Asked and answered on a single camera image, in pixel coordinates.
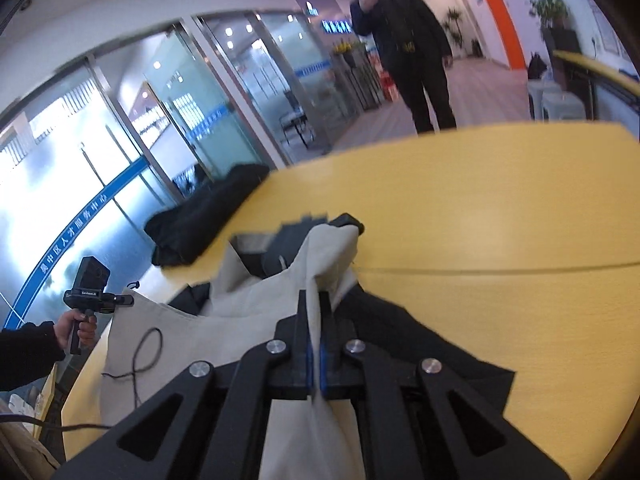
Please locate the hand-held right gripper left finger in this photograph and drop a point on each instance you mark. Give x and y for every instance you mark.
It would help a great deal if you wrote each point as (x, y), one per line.
(292, 365)

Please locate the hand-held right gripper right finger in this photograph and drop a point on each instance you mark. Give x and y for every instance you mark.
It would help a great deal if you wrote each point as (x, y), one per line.
(340, 365)

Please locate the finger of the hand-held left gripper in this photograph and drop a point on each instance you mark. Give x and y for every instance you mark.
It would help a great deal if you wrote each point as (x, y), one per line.
(125, 300)

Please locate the beige and black jacket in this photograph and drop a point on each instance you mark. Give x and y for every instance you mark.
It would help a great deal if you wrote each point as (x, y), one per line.
(250, 300)

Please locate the person's left forearm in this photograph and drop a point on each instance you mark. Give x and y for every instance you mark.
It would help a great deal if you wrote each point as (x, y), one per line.
(27, 355)

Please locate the person's left hand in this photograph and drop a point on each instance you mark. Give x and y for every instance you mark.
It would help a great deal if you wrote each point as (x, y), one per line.
(65, 330)

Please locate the folded black garment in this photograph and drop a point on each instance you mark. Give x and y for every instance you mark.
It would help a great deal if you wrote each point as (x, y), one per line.
(200, 220)

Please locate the cardboard box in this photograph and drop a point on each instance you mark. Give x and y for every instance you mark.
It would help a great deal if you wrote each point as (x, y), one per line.
(22, 452)

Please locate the stack of red boxes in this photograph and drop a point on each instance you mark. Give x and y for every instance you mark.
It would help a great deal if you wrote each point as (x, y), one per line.
(389, 82)

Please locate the sunflower bouquet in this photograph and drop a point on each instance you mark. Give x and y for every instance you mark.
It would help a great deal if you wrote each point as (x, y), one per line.
(347, 47)

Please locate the grey plastic stool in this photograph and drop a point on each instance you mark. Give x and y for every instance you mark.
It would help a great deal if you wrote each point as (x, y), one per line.
(565, 105)
(540, 92)

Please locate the black backpack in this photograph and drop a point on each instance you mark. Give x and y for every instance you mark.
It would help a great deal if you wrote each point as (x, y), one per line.
(536, 66)

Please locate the tall green potted plant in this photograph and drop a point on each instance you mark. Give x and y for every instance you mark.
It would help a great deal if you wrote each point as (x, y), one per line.
(454, 22)

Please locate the yellow folding table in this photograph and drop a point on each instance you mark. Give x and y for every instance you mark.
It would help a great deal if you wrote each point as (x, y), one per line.
(600, 67)

